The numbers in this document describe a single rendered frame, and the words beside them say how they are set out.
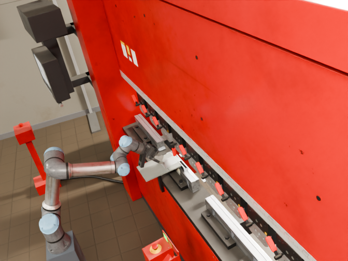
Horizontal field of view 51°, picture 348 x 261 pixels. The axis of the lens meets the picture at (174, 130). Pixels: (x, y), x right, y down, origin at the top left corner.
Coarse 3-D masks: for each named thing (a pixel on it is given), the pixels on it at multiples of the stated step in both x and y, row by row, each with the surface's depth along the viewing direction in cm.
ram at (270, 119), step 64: (128, 0) 210; (128, 64) 265; (192, 64) 163; (256, 64) 117; (320, 64) 92; (192, 128) 194; (256, 128) 132; (320, 128) 101; (256, 192) 152; (320, 192) 112; (320, 256) 125
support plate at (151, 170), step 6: (168, 156) 258; (150, 162) 255; (138, 168) 252; (144, 168) 251; (150, 168) 250; (156, 168) 249; (162, 168) 248; (168, 168) 247; (174, 168) 246; (144, 174) 246; (150, 174) 245; (156, 174) 244; (162, 174) 243
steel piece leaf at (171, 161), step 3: (171, 156) 257; (165, 159) 255; (168, 159) 254; (171, 159) 254; (174, 159) 253; (165, 162) 252; (168, 162) 252; (171, 162) 251; (174, 162) 251; (177, 162) 250; (162, 165) 249; (165, 165) 250; (168, 165) 249; (171, 165) 249; (165, 168) 247
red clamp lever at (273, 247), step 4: (268, 236) 151; (268, 240) 150; (272, 240) 150; (268, 244) 150; (272, 244) 150; (272, 248) 149; (276, 248) 149; (276, 252) 149; (276, 256) 148; (280, 256) 148
